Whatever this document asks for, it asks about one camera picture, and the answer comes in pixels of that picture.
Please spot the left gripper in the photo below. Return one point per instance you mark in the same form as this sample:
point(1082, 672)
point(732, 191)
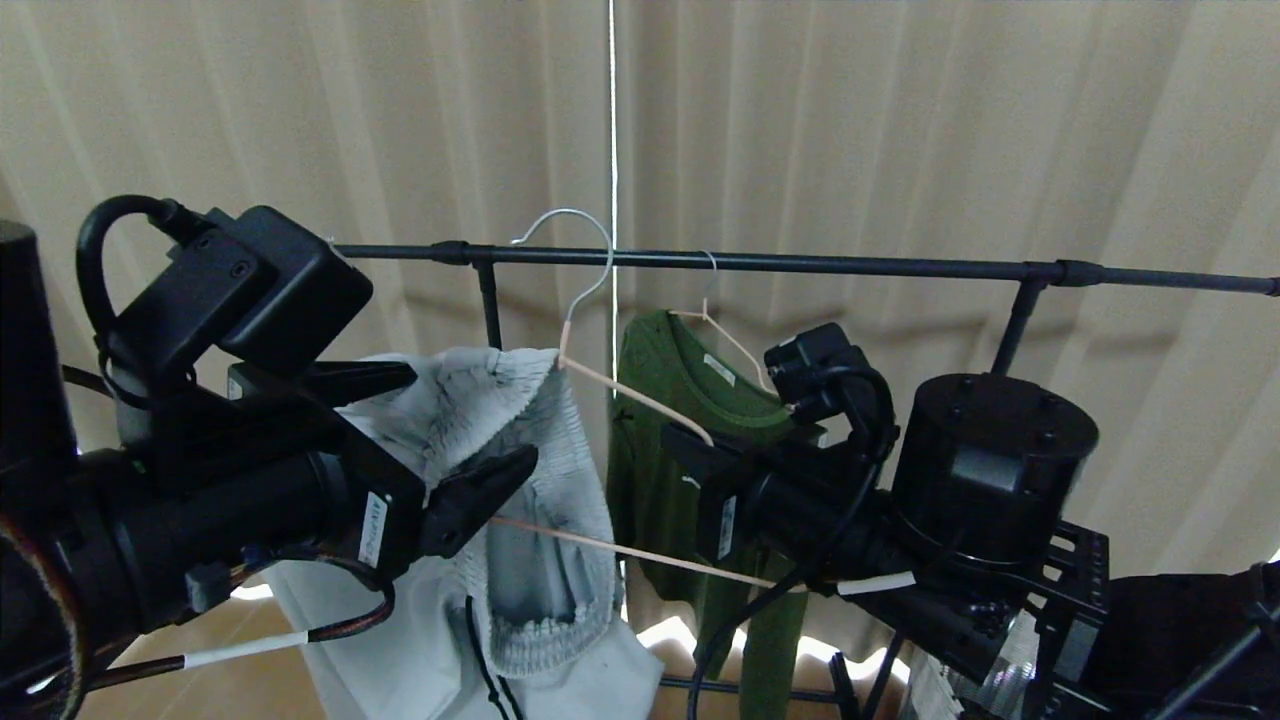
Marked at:
point(250, 530)

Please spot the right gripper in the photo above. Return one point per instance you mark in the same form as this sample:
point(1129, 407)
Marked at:
point(800, 520)

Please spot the pale blue-grey garment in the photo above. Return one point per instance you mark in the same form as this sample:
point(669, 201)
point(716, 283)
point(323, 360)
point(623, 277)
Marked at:
point(560, 470)

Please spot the green printed T-shirt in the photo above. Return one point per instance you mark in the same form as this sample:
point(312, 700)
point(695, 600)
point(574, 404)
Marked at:
point(650, 470)

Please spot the pink clothes hanger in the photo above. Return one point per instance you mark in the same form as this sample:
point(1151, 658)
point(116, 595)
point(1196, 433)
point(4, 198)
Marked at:
point(706, 312)
point(565, 340)

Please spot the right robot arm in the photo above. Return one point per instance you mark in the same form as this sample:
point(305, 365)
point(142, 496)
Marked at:
point(990, 470)

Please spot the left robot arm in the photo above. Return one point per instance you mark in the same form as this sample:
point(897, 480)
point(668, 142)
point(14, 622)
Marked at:
point(30, 400)

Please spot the white laundry basket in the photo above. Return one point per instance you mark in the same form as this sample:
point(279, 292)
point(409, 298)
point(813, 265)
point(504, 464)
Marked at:
point(1005, 665)

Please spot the black clothes rack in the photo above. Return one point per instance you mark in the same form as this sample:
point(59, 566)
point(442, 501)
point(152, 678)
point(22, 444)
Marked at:
point(850, 265)

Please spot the beige curtain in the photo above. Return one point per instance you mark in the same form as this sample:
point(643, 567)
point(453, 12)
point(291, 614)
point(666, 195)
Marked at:
point(900, 120)

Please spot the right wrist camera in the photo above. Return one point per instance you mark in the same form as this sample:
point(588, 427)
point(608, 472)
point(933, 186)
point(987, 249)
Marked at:
point(815, 365)

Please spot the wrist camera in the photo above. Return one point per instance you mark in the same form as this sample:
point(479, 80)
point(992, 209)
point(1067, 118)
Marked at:
point(270, 280)
point(815, 365)

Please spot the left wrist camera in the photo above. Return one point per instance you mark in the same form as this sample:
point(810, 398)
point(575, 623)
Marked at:
point(270, 280)

